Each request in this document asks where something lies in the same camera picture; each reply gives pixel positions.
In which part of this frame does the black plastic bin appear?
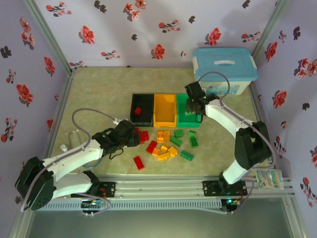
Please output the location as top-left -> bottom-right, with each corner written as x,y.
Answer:
130,93 -> 156,127

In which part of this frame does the blue tube coil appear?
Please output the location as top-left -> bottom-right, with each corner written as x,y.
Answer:
83,160 -> 103,172

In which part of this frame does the aluminum frame post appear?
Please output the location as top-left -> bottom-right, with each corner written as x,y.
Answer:
251,0 -> 291,60
23,0 -> 76,75

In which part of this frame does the yellow plastic bin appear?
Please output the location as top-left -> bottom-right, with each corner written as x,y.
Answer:
153,93 -> 178,128

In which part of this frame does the grey slotted cable duct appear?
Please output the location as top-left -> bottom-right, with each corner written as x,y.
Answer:
33,199 -> 222,212

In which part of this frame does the aluminum base rail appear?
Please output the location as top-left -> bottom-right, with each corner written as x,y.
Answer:
49,175 -> 297,199

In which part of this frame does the green plastic bin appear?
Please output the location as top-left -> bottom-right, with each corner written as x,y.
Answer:
176,93 -> 201,128

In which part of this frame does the small circuit board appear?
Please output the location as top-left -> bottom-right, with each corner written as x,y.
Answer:
81,199 -> 105,217
221,197 -> 242,214

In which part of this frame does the thin black left gripper cable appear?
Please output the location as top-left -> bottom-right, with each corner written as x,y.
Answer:
108,147 -> 124,160

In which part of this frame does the green lego with side studs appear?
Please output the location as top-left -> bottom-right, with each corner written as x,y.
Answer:
180,149 -> 195,162

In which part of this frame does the grey right arm cable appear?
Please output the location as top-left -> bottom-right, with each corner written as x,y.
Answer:
197,71 -> 276,214

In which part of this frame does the aluminum frame side rail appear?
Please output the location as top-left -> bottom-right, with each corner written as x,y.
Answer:
42,69 -> 78,179
248,83 -> 277,172

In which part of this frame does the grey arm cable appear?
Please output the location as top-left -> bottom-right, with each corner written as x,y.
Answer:
21,108 -> 124,219
197,71 -> 276,214

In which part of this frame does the square red lego brick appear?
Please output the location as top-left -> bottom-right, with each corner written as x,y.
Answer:
135,127 -> 151,145

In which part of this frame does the storage box with blue lid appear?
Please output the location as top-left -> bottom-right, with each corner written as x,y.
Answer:
192,47 -> 259,96

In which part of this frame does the clear plastic bag of parts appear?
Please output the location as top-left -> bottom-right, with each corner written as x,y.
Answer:
255,169 -> 283,190

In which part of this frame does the grey left arm cable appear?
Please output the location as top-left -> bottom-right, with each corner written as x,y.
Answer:
21,108 -> 124,219

